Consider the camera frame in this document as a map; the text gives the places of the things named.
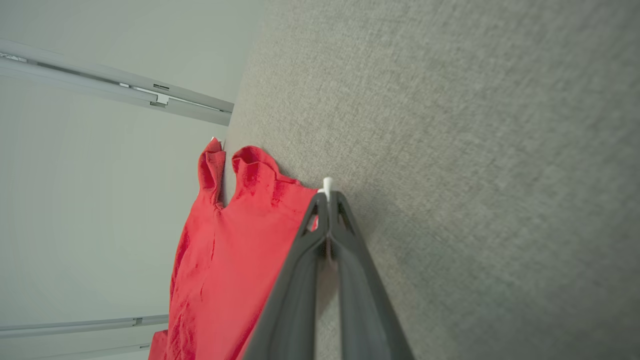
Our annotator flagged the grey fabric sofa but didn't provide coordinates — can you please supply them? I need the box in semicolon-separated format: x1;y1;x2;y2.
220;0;640;360

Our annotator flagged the red shorts white stripe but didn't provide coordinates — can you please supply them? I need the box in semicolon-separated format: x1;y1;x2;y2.
148;137;335;360

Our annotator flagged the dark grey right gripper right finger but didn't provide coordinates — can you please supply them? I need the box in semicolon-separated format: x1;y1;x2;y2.
327;190;415;360

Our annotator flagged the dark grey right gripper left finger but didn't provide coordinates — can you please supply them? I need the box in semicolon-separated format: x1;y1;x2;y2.
243;192;331;360

